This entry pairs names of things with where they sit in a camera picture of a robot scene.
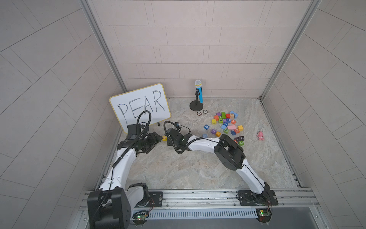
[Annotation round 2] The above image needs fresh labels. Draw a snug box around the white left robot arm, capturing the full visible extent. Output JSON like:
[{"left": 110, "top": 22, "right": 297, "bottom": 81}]
[{"left": 87, "top": 124, "right": 163, "bottom": 229}]

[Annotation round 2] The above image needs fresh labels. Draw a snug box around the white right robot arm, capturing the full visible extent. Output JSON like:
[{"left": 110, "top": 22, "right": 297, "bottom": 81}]
[{"left": 163, "top": 121, "right": 273, "bottom": 206}]

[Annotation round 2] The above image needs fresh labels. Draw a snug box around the whiteboard with PEAR text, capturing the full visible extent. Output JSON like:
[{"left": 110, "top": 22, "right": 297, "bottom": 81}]
[{"left": 109, "top": 84, "right": 171, "bottom": 133}]

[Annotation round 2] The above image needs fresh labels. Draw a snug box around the black microphone stand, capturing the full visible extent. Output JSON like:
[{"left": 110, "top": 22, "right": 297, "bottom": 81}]
[{"left": 189, "top": 90, "right": 203, "bottom": 112}]

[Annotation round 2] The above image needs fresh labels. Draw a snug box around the blue toy microphone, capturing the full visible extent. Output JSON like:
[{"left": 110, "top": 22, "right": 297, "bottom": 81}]
[{"left": 194, "top": 80, "right": 203, "bottom": 103}]

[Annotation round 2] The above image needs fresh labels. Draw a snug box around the light blue arch block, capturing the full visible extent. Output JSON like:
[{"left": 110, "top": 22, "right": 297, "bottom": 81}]
[{"left": 230, "top": 111, "right": 238, "bottom": 118}]

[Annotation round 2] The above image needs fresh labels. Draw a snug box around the left circuit board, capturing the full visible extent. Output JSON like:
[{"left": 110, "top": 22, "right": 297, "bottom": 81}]
[{"left": 132, "top": 211, "right": 149, "bottom": 225}]

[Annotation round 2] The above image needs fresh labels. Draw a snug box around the circuit board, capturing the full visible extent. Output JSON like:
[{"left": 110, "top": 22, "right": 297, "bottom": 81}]
[
  {"left": 255, "top": 209, "right": 272, "bottom": 223},
  {"left": 132, "top": 211, "right": 149, "bottom": 225}
]

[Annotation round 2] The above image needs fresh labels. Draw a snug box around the pink toy figure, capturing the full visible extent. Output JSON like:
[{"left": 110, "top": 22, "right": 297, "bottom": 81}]
[{"left": 256, "top": 131, "right": 265, "bottom": 141}]

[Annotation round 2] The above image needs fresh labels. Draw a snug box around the right circuit board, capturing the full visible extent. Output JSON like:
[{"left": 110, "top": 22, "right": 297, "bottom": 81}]
[{"left": 255, "top": 209, "right": 272, "bottom": 223}]

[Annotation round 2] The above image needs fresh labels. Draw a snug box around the aluminium mounting rail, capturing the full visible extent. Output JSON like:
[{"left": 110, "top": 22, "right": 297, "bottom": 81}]
[{"left": 77, "top": 187, "right": 319, "bottom": 211}]

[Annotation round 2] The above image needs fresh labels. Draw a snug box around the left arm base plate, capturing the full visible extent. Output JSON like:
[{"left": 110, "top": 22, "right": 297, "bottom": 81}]
[{"left": 141, "top": 191, "right": 163, "bottom": 208}]

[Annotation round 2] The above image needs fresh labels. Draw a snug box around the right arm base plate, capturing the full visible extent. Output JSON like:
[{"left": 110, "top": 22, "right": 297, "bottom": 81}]
[{"left": 236, "top": 190, "right": 278, "bottom": 206}]

